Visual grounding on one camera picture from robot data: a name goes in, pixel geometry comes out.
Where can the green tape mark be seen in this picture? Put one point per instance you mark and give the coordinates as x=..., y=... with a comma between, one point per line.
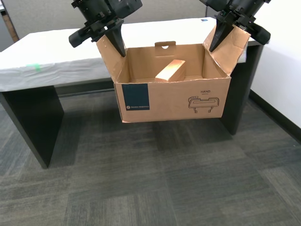
x=35, y=67

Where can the black panel-leg table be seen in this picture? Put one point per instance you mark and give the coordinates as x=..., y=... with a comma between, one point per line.
x=35, y=117

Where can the grey fabric partition panel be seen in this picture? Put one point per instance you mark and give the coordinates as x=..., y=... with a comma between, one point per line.
x=47, y=16

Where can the light wooden block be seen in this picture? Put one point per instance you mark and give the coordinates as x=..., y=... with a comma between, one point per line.
x=170, y=71

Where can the small blue sticker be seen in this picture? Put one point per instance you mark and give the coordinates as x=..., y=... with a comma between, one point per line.
x=204, y=20

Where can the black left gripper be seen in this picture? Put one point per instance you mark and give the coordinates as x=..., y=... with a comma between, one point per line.
x=96, y=14

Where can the brown cardboard box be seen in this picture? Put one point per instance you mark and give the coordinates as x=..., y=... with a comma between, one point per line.
x=169, y=101

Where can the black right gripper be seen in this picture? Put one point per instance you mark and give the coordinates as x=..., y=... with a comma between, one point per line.
x=244, y=14

